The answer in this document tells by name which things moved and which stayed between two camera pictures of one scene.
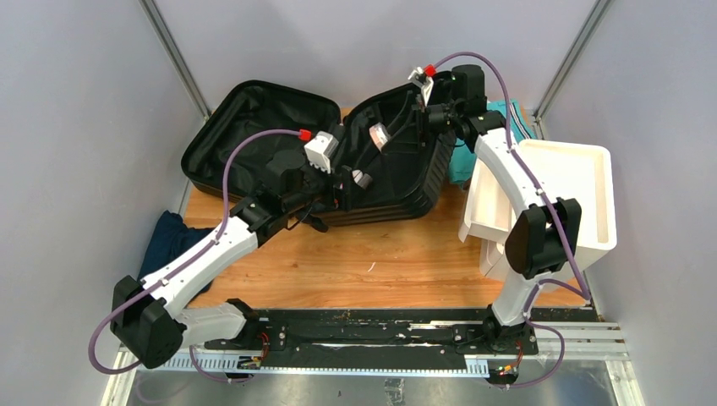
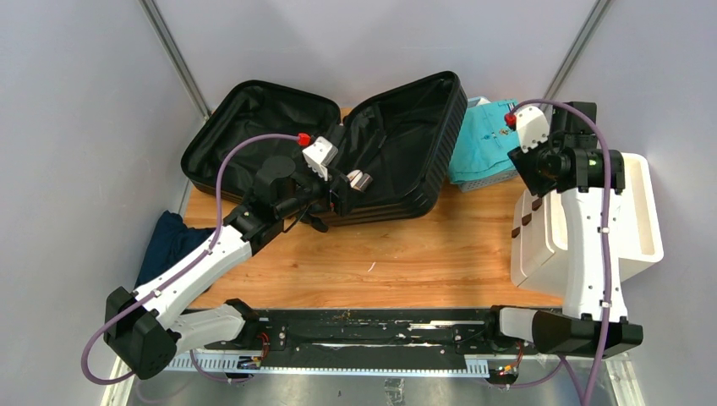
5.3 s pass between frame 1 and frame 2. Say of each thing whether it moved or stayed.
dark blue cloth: stayed
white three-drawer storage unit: moved
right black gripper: moved
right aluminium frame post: stayed
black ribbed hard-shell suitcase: stayed
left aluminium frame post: stayed
